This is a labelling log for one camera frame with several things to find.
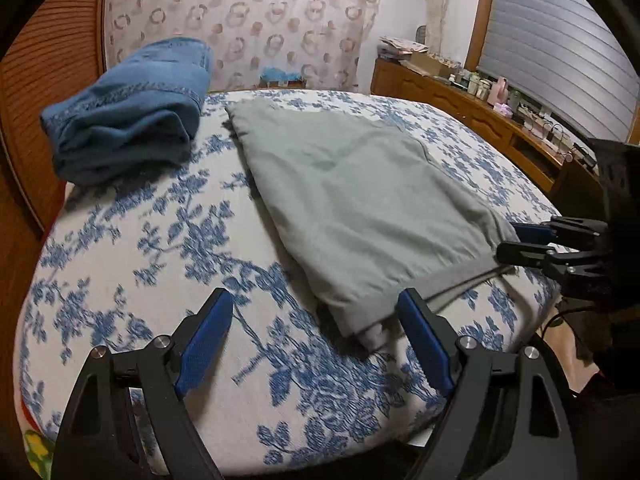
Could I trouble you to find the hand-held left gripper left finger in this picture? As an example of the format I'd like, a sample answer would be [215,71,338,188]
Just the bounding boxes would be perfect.
[50,287,235,480]

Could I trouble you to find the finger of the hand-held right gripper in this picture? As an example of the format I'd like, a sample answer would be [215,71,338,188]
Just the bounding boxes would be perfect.
[511,217,576,246]
[496,241,558,269]

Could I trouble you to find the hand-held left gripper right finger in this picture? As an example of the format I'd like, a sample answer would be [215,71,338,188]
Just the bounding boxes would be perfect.
[396,287,578,480]

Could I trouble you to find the grey pants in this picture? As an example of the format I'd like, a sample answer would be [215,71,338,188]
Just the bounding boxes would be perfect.
[224,99,521,352]

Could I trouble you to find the blue floral bed sheet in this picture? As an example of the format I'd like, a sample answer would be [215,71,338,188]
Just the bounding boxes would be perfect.
[17,89,563,478]

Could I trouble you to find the row of toiletry bottles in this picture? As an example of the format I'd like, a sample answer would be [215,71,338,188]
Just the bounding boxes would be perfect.
[447,67,521,106]

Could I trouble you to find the wooden sideboard cabinet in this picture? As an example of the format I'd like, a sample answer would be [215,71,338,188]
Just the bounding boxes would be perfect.
[371,57,601,211]

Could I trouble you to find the grey window blind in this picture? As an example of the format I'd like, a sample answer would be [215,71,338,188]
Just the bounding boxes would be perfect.
[477,0,640,143]

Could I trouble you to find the colourful floral blanket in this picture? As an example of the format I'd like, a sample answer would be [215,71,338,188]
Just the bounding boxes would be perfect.
[17,400,55,476]

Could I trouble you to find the cardboard box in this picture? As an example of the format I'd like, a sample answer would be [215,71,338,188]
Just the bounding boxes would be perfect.
[400,52,453,78]

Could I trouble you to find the stack of papers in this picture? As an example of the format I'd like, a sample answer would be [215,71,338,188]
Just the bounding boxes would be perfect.
[376,35,431,61]

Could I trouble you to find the beige lace curtain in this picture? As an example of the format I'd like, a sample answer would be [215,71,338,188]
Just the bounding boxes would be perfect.
[425,0,457,56]

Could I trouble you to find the folded blue jeans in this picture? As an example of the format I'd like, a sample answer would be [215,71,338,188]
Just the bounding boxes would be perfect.
[40,37,215,186]

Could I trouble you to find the blue plastic bag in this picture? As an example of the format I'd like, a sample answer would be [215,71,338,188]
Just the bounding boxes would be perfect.
[260,66,306,83]

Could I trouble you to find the wooden louvred wardrobe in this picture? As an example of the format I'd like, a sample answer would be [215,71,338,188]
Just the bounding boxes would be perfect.
[0,0,108,241]

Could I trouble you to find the circle patterned curtain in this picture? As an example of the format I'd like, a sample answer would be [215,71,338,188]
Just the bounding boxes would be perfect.
[102,0,382,93]

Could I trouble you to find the wooden window frame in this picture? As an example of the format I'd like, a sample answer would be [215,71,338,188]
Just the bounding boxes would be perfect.
[465,0,500,68]

